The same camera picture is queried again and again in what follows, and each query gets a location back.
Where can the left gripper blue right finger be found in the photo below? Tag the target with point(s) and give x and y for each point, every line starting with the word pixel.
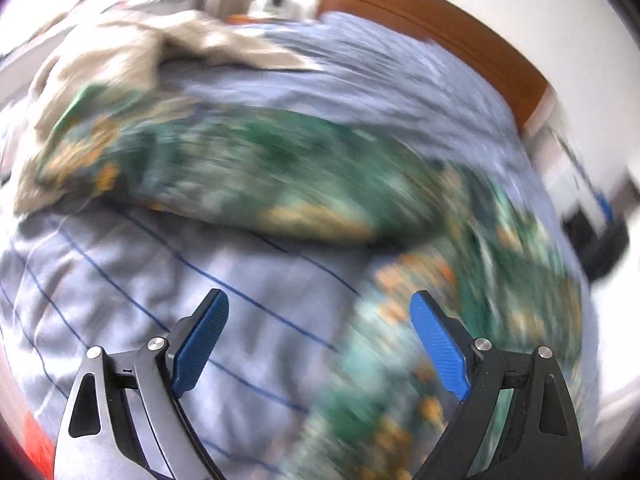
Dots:
pixel 540 438

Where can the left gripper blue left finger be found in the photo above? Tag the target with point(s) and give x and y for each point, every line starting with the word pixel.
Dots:
pixel 97 437

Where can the green floral padded jacket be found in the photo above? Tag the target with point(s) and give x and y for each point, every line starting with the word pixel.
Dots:
pixel 319 234

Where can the orange trousers leg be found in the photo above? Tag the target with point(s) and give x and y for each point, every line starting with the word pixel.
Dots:
pixel 35 449

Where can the blue checked bed cover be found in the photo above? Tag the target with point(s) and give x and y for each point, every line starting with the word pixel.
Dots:
pixel 372 78

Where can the white desk with drawers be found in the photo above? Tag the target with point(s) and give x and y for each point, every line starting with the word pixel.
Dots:
pixel 567 181

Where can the cream knitted sweater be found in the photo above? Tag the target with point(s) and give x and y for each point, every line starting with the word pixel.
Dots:
pixel 126 47

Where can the white round fan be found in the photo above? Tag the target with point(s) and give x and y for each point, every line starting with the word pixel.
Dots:
pixel 276 10

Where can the brown wooden headboard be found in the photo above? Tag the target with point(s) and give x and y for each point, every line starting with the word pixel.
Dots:
pixel 529 95

